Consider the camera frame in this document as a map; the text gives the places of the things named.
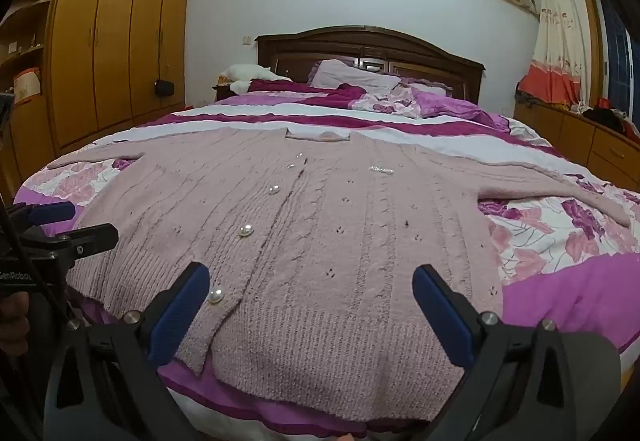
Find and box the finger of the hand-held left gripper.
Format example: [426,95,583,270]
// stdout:
[5,201,77,227]
[30,223,120,268]

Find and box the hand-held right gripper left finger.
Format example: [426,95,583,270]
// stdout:
[45,262,211,441]

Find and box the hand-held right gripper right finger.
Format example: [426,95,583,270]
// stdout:
[411,264,623,441]

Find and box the pink knit cardigan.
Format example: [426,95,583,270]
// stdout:
[47,127,632,422]

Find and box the dark clothes pile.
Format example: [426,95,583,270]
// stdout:
[581,107,627,133]

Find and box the person's left hand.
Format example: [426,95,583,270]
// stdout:
[0,293,32,348]

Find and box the floral bed sheet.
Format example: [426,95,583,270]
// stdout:
[12,141,640,441]

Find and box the wooden corner shelf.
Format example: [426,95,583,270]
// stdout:
[0,0,71,194]

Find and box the small black bag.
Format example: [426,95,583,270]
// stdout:
[153,28,175,97]

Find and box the wooden wardrobe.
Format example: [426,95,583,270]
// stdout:
[46,0,197,153]

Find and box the magenta white striped blanket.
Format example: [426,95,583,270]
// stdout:
[135,90,563,158]

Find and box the purple floral quilt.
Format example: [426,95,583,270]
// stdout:
[350,77,512,122]

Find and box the low wooden cabinet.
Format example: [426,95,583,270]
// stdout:
[513,100,640,193]

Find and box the white plush toy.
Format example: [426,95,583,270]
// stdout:
[220,63,294,93]

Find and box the lilac pillow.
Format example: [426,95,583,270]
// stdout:
[307,59,402,90]

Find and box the dark wooden headboard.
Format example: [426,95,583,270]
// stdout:
[255,25,487,105]

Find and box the cream orange floral curtain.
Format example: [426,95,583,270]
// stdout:
[517,0,595,108]

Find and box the window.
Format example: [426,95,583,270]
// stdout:
[596,0,640,124]

